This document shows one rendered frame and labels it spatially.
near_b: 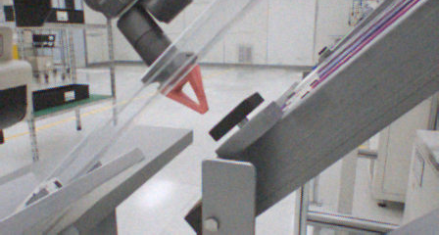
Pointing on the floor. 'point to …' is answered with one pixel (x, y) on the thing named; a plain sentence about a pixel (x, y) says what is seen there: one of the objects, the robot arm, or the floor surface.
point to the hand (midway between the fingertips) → (202, 108)
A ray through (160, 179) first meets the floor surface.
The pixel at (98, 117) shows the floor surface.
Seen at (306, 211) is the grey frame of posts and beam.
